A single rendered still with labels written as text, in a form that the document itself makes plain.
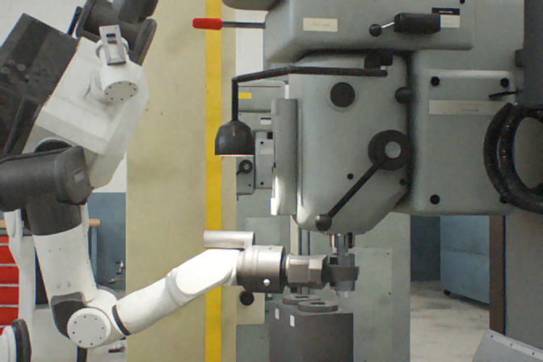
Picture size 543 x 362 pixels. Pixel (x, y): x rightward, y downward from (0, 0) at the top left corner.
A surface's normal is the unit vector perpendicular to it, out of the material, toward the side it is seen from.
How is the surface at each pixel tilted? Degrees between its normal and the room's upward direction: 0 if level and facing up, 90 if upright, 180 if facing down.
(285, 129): 90
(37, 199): 104
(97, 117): 59
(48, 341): 81
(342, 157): 90
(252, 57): 90
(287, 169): 90
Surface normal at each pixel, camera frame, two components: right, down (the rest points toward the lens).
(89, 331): 0.03, 0.22
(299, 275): -0.17, 0.00
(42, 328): 0.50, -0.14
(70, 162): 0.98, -0.14
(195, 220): 0.21, 0.00
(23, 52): 0.43, -0.52
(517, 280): -0.98, 0.00
